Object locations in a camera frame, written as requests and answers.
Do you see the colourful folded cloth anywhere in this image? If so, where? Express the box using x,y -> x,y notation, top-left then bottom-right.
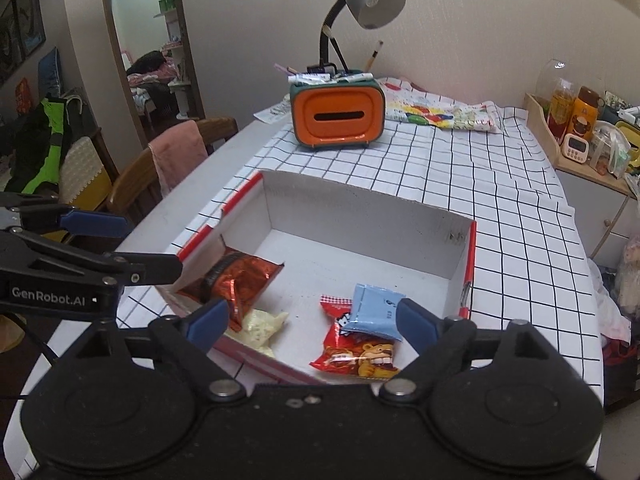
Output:
376,77 -> 503,133

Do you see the pink towel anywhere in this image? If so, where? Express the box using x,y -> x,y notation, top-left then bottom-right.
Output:
149,120 -> 208,197

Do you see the wooden side shelf tray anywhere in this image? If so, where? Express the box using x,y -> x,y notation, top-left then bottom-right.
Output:
523,93 -> 634,198

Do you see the silver desk lamp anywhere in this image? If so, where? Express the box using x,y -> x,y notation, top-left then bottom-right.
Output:
308,0 -> 407,73

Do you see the white black checked tablecloth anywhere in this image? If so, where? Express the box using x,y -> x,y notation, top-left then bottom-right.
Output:
2,77 -> 606,476

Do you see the clear plastic bag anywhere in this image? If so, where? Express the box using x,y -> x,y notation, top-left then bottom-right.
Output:
614,235 -> 640,318

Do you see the wooden chair with towel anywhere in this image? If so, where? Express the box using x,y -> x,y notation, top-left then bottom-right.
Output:
106,117 -> 239,226

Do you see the orange green tissue box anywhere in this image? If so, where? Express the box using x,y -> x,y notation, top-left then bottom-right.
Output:
290,73 -> 386,150

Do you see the brown lidded jar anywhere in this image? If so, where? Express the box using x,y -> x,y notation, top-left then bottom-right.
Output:
566,86 -> 600,141

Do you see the shiny red foil bag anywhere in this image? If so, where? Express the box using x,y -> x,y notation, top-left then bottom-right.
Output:
178,248 -> 284,332

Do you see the red lion snack bag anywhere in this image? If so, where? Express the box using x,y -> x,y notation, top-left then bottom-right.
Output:
309,295 -> 398,380

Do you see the green black jacket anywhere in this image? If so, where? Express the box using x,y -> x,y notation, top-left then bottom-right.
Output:
4,96 -> 85,195

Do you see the light blue snack packet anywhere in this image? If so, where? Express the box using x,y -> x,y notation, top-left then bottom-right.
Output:
343,284 -> 405,341

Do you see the pale yellow snack bag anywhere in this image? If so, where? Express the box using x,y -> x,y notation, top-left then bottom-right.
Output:
226,309 -> 288,358

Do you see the white kitchen timer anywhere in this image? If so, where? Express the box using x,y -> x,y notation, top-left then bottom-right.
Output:
561,133 -> 589,165

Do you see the yellow cushioned chair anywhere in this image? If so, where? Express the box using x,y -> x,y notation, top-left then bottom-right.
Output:
58,136 -> 112,211

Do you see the red cardboard box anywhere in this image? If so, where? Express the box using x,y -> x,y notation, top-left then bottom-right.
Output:
158,171 -> 476,384

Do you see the orange drink bottle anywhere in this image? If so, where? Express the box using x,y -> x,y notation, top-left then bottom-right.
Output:
547,78 -> 575,142

